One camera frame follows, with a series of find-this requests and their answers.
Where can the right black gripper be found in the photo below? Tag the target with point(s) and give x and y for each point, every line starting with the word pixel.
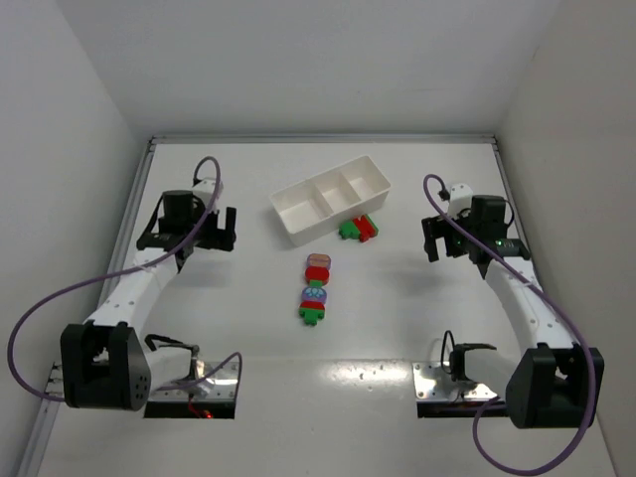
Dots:
pixel 442 238

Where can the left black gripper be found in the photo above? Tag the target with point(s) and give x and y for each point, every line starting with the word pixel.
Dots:
pixel 217 234

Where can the purple lego top brick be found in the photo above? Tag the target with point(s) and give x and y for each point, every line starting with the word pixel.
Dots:
pixel 319 260

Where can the purple lego brick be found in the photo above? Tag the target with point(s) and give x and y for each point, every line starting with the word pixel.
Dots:
pixel 314 294
pixel 319 260

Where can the red lego brick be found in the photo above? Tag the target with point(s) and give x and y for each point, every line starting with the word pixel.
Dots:
pixel 317 273
pixel 312 305

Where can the green lego end brick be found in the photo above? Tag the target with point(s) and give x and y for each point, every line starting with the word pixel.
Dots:
pixel 310 316

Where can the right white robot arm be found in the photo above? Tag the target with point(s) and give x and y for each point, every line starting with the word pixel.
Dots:
pixel 555 381

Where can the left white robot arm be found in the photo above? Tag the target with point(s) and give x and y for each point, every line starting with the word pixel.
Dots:
pixel 106 362

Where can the red lego near tray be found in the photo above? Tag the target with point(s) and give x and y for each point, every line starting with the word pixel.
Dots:
pixel 366 228

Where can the green lego near tray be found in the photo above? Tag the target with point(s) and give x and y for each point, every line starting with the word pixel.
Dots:
pixel 350 229

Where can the white three-compartment tray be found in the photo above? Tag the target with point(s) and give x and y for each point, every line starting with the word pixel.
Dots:
pixel 317 206

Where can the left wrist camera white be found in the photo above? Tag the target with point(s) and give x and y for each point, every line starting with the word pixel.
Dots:
pixel 208 188

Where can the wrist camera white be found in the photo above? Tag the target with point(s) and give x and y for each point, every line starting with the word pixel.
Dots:
pixel 460 199
pixel 208 188

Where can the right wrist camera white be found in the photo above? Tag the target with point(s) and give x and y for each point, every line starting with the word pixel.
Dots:
pixel 460 199

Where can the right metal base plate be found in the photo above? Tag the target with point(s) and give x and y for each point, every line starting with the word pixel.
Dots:
pixel 433 385

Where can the metal base plate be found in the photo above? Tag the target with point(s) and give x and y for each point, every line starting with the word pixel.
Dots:
pixel 220 385
pixel 433 385

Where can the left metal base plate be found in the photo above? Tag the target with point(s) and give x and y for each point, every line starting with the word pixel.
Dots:
pixel 220 385

